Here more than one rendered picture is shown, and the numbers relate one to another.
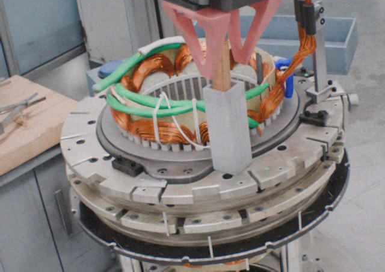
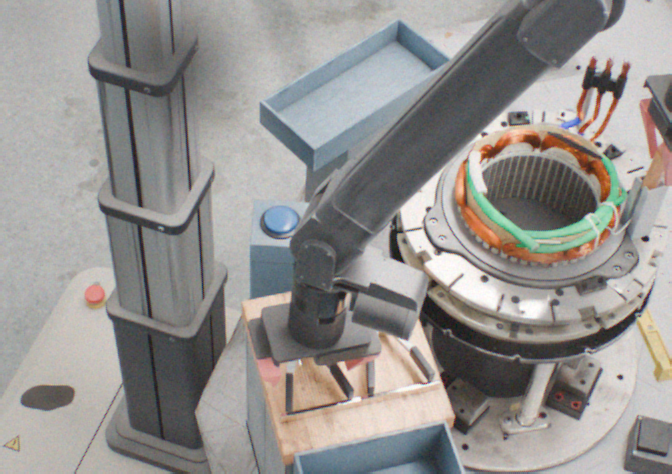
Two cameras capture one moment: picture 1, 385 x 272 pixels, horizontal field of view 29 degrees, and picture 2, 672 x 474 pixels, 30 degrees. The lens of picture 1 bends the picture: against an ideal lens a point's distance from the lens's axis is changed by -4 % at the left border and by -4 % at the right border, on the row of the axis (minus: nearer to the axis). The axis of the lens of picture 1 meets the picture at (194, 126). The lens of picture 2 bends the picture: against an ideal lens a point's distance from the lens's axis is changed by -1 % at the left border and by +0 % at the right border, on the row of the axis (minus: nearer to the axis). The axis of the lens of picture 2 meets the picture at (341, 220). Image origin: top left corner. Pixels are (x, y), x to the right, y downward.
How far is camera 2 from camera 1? 1.37 m
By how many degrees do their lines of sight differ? 55
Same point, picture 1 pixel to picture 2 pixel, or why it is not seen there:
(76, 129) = (489, 294)
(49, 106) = not seen: hidden behind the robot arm
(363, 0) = not seen: outside the picture
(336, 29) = (382, 38)
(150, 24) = (181, 143)
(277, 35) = (330, 77)
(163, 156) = (600, 258)
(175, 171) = (624, 261)
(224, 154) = (646, 225)
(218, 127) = (650, 211)
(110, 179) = (597, 304)
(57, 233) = not seen: hidden behind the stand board
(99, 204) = (577, 330)
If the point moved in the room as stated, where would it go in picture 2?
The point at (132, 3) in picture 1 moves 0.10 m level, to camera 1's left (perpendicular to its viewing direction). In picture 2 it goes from (171, 134) to (130, 190)
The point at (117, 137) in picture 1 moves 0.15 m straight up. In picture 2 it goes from (543, 272) to (569, 188)
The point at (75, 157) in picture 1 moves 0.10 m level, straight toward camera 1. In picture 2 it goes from (540, 312) to (629, 333)
